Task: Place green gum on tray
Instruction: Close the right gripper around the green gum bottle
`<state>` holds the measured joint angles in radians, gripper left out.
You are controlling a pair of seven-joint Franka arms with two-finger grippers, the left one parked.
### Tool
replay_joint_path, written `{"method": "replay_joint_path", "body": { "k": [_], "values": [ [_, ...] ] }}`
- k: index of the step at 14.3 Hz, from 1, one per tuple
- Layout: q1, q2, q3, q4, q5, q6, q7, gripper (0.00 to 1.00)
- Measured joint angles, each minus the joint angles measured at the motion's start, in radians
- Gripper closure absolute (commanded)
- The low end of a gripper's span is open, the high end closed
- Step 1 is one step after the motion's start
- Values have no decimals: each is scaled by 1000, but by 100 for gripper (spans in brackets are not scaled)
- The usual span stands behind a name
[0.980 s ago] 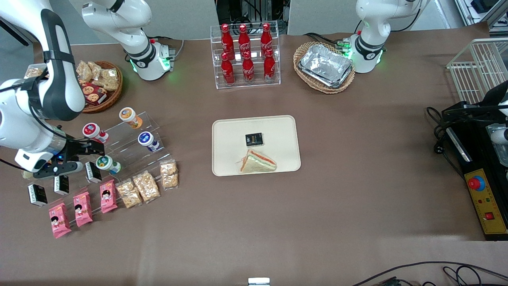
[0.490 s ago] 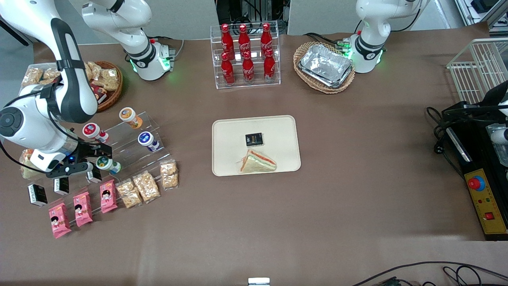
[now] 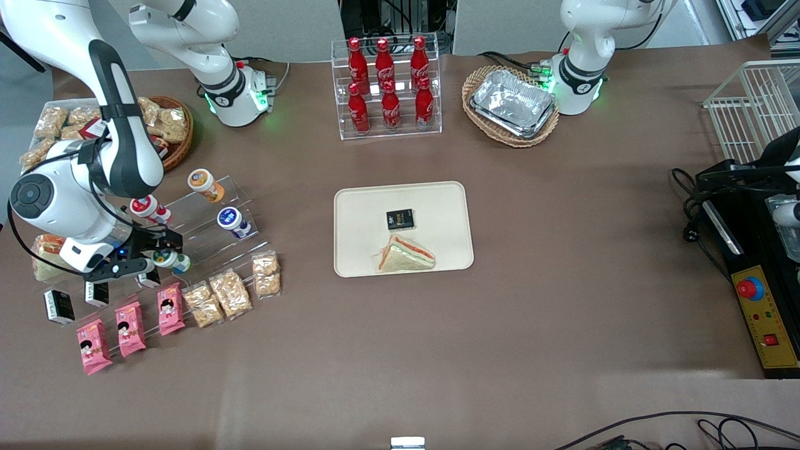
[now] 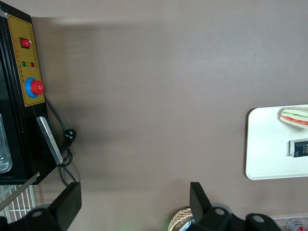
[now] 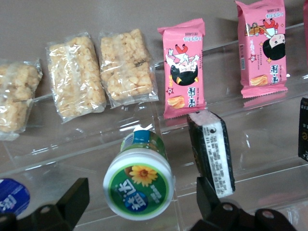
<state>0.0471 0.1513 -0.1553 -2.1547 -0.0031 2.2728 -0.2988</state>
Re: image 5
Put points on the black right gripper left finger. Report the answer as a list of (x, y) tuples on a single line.
[(60, 214)]

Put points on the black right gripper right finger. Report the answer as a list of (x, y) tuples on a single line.
[(216, 216)]

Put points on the green lid gum bottle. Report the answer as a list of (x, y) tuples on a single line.
[(137, 190)]

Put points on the black gum box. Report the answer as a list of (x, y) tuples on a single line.
[(303, 130), (211, 154)]

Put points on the clear acrylic stepped stand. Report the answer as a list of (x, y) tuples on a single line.
[(72, 144), (260, 134)]

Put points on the clear rice cracker pack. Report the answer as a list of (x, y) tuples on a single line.
[(16, 96), (127, 67), (74, 77)]

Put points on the pink cartoon snack pack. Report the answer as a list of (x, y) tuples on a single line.
[(262, 48), (184, 72)]

